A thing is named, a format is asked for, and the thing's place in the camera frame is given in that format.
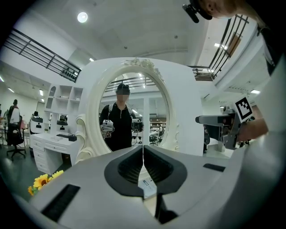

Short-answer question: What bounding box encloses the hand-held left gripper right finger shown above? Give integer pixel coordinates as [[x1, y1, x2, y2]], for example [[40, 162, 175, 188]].
[[144, 145, 232, 224]]

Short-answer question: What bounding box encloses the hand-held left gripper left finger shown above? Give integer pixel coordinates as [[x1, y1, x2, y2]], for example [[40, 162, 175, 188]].
[[30, 145, 160, 229]]

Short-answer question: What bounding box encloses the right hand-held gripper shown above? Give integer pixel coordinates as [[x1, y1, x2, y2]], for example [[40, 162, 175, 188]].
[[195, 96, 256, 151]]

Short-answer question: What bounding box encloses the person's right forearm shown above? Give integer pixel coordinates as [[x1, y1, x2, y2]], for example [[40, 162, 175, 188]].
[[238, 118, 269, 144]]

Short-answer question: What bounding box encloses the black flat desk device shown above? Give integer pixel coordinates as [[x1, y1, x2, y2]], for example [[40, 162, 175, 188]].
[[56, 133, 77, 142]]

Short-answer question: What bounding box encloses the yellow sunflower bouquet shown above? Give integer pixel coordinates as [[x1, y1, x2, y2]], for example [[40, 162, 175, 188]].
[[28, 170, 65, 197]]

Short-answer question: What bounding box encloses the pale blue mask packet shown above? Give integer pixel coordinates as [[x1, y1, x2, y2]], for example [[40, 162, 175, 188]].
[[138, 178, 157, 199]]

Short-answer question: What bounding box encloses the oval cream-framed mirror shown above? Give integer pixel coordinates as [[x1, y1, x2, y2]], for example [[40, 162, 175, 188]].
[[75, 57, 181, 165]]

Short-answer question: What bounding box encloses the white dresser with shelves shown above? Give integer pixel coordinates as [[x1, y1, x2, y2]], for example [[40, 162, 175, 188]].
[[29, 131, 78, 175]]

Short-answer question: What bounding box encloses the black balcony railing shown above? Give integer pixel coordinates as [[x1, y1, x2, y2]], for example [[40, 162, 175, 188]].
[[3, 28, 82, 83], [187, 14, 250, 81]]

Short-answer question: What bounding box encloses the white and black robot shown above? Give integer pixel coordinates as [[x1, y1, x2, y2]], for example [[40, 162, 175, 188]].
[[29, 111, 44, 135]]

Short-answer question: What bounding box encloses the black office chair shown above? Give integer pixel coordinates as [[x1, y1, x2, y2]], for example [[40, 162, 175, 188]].
[[6, 122, 26, 161]]

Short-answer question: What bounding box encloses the person's black clothing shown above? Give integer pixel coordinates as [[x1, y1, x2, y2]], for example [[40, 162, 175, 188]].
[[257, 21, 286, 76]]

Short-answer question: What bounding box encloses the person's head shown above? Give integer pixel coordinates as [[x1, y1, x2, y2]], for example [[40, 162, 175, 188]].
[[200, 0, 257, 19]]

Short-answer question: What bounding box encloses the black head-mounted camera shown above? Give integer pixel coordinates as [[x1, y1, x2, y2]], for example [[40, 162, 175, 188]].
[[182, 0, 213, 24]]

